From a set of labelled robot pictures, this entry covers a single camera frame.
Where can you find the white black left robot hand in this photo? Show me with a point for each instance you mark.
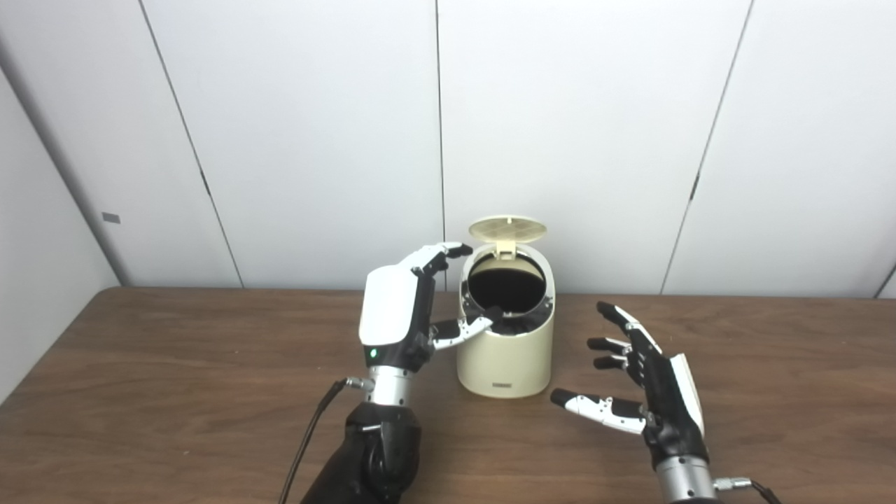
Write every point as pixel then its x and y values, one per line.
pixel 388 308

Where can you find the small grey wall label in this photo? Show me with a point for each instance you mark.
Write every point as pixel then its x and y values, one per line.
pixel 110 218

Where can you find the cream-colored round bin lid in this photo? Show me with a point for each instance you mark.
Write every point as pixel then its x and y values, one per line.
pixel 507 228

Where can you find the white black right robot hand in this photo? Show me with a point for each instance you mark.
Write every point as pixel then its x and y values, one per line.
pixel 668 413

